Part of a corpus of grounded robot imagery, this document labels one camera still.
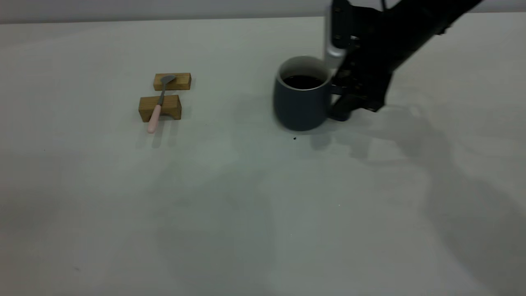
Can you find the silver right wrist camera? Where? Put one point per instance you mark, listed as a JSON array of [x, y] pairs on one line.
[[336, 53]]

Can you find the black coffee liquid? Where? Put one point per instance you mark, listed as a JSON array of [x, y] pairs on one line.
[[303, 82]]

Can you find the dark grey ceramic mug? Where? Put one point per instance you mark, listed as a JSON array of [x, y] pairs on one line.
[[300, 109]]

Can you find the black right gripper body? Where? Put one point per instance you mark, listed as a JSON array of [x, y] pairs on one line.
[[365, 78]]

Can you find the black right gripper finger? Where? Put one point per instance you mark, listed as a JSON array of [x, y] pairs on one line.
[[337, 89], [341, 111]]

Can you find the arched wooden block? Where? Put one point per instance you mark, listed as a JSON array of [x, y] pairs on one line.
[[170, 107]]

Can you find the flat rectangular wooden block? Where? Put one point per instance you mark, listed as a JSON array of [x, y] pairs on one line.
[[181, 82]]

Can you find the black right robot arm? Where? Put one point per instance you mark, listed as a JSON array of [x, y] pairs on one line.
[[415, 28]]

